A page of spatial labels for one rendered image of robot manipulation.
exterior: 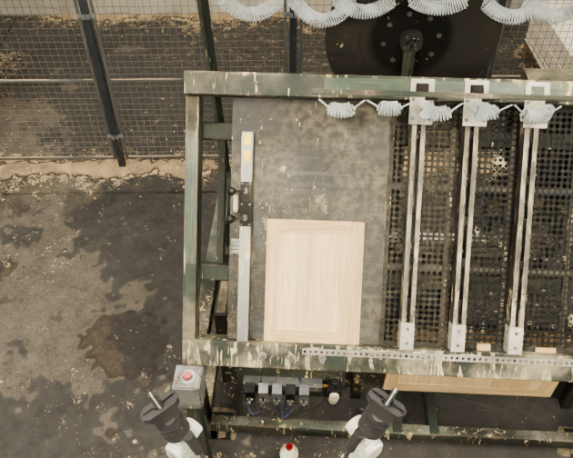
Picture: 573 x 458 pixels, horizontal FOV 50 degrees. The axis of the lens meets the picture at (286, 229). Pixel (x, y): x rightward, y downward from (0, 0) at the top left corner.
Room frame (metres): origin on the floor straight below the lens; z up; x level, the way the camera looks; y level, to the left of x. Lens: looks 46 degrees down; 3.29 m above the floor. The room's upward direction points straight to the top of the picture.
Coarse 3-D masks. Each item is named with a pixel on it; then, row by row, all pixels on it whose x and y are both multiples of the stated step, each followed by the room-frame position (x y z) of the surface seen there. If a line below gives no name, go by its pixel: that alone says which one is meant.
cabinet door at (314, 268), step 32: (288, 224) 1.96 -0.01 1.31; (320, 224) 1.96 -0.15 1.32; (352, 224) 1.95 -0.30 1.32; (288, 256) 1.87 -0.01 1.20; (320, 256) 1.87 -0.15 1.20; (352, 256) 1.86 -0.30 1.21; (288, 288) 1.78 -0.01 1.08; (320, 288) 1.78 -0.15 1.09; (352, 288) 1.77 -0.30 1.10; (288, 320) 1.69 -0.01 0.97; (320, 320) 1.68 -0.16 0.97; (352, 320) 1.68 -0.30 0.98
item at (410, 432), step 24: (216, 216) 2.55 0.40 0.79; (480, 264) 2.25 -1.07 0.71; (216, 288) 2.06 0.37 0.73; (216, 312) 2.32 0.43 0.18; (432, 312) 2.12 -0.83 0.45; (360, 384) 1.72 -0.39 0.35; (216, 432) 1.62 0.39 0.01; (240, 432) 1.57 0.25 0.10; (264, 432) 1.56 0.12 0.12; (288, 432) 1.56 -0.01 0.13; (312, 432) 1.55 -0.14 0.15; (336, 432) 1.54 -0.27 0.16; (408, 432) 1.53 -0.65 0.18; (456, 432) 1.53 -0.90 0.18; (480, 432) 1.53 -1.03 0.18; (504, 432) 1.53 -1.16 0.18; (528, 432) 1.53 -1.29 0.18; (552, 432) 1.53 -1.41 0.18
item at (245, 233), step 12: (252, 132) 2.21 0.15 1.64; (252, 144) 2.18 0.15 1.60; (252, 156) 2.14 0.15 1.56; (252, 168) 2.11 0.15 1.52; (252, 180) 2.09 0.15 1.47; (252, 192) 2.07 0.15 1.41; (240, 228) 1.94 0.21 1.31; (240, 240) 1.91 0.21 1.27; (240, 252) 1.88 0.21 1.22; (240, 264) 1.84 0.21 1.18; (240, 276) 1.81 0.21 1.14; (240, 288) 1.77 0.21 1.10; (240, 300) 1.74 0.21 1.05; (240, 312) 1.70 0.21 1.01; (240, 324) 1.66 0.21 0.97; (240, 336) 1.63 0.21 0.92
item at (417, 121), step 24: (408, 120) 2.17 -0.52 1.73; (432, 120) 2.16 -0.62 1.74; (408, 144) 2.18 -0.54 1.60; (408, 168) 2.09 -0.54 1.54; (408, 192) 2.00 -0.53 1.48; (408, 216) 1.93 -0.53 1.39; (408, 240) 1.87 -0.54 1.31; (408, 264) 1.80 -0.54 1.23; (408, 288) 1.75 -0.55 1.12; (408, 312) 1.69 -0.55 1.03; (408, 336) 1.59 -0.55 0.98
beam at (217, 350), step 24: (216, 336) 1.67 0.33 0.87; (192, 360) 1.56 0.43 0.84; (216, 360) 1.56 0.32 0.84; (240, 360) 1.55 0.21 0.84; (264, 360) 1.55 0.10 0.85; (312, 360) 1.55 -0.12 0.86; (336, 360) 1.54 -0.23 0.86; (360, 360) 1.54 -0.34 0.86; (384, 360) 1.54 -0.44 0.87; (408, 360) 1.54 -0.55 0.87
